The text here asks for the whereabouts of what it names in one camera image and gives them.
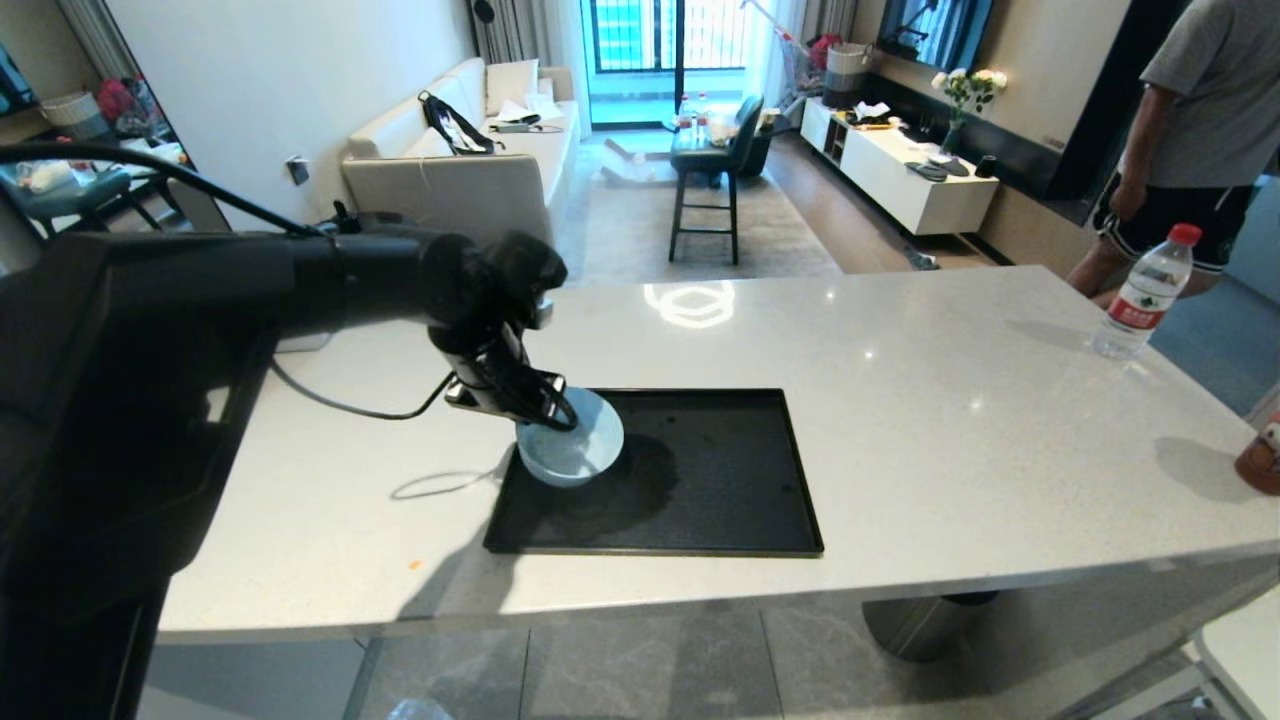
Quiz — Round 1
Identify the vase with white flowers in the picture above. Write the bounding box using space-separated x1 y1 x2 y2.
930 67 1010 157

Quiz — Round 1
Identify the grey rug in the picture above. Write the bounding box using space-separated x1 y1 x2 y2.
560 150 843 289

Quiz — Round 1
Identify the brown round container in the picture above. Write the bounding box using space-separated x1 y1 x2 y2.
1234 412 1280 497

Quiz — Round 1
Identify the dark green bar chair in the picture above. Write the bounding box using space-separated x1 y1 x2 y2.
667 94 767 267

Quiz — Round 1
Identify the white chair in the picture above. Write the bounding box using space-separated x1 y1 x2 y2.
1193 585 1280 720

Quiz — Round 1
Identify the grey laundry basket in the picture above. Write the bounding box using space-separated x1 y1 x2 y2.
821 41 874 110

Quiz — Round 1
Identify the pale blue bowl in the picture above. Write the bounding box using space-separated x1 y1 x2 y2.
515 388 626 489

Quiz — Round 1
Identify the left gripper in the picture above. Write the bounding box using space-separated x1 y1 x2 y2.
430 322 582 433

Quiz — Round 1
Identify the black cable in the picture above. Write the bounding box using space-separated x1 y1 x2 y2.
0 142 336 241
269 355 457 422

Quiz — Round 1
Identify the cream sofa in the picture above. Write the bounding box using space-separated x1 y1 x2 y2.
341 57 582 253

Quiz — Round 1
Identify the white cushion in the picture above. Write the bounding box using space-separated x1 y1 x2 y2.
485 59 542 117

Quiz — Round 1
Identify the black rectangular tray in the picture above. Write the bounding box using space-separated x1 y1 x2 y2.
483 388 826 559

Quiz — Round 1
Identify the grey curtain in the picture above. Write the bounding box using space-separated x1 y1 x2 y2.
468 0 593 71

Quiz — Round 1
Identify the clear plastic water bottle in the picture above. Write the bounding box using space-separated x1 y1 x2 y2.
1091 223 1204 361

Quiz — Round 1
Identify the person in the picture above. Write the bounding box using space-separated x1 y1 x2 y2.
1064 0 1280 309

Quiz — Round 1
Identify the wall television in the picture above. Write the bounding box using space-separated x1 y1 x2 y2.
876 0 995 73

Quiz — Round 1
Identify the white low cabinet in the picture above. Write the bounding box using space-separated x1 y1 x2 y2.
799 96 1001 237

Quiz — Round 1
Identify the black bag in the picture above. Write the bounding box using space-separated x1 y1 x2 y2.
417 90 504 157

